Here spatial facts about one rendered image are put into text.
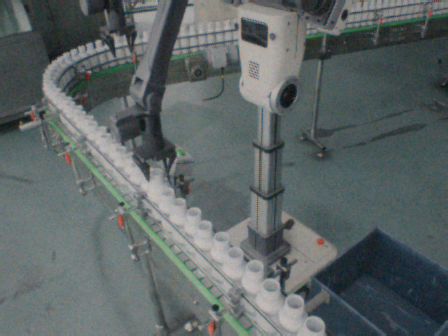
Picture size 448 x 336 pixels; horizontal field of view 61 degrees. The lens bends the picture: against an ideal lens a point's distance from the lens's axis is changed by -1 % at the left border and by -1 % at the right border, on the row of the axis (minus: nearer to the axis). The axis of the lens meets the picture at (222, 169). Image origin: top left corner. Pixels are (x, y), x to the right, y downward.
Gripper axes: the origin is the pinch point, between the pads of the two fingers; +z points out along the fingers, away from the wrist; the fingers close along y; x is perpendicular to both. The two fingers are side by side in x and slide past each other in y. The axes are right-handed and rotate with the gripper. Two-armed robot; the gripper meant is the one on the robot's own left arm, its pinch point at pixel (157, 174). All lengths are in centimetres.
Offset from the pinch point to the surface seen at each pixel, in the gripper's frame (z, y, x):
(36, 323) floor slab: 120, -47, 77
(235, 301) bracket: 8.1, -5.9, -42.0
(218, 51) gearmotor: 14, 107, 112
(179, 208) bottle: 2.5, -1.7, -13.8
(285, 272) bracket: 9.7, 9.3, -42.3
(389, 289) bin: 44, 53, -51
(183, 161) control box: 7.9, 15.5, 11.3
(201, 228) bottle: 4.0, -0.7, -22.3
